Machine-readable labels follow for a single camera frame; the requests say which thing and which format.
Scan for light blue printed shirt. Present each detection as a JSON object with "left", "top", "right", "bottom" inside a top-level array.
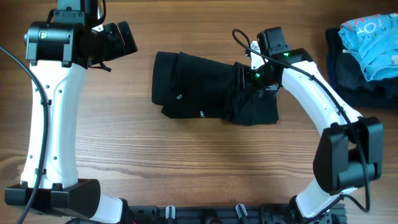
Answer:
[{"left": 338, "top": 13, "right": 397, "bottom": 82}]

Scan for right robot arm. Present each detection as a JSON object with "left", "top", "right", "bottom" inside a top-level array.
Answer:
[{"left": 235, "top": 27, "right": 384, "bottom": 223}]

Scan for black t-shirt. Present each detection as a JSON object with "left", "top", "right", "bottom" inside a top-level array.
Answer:
[{"left": 152, "top": 52, "right": 279, "bottom": 126}]

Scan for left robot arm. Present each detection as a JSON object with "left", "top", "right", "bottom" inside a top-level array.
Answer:
[{"left": 4, "top": 0, "right": 137, "bottom": 223}]

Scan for dark navy folded clothes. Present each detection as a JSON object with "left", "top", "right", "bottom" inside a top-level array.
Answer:
[{"left": 325, "top": 29, "right": 397, "bottom": 110}]

